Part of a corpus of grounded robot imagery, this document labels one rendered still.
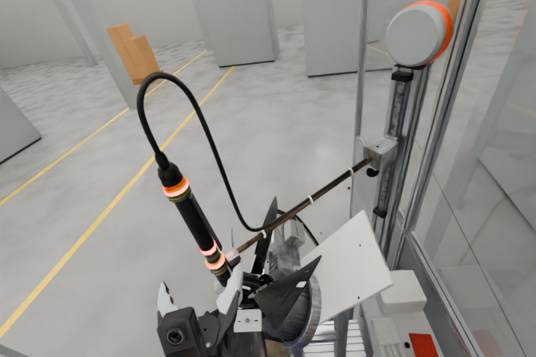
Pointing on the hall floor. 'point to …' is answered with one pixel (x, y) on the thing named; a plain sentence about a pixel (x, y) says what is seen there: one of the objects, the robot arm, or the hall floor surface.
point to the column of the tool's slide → (419, 84)
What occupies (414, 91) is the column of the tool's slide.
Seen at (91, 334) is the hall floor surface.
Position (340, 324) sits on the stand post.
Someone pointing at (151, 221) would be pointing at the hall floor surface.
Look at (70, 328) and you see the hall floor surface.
